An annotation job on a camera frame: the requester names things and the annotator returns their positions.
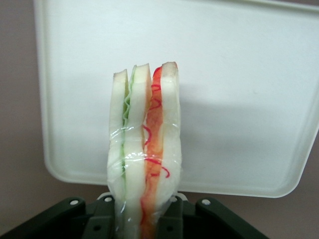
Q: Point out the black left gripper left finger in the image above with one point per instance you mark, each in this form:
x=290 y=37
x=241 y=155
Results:
x=102 y=219

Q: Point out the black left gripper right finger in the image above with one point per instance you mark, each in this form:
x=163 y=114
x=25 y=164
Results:
x=173 y=219

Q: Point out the triangle sandwich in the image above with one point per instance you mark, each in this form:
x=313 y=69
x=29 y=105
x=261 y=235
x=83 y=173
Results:
x=134 y=149

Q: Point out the cream plastic tray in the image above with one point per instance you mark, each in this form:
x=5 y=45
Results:
x=224 y=74

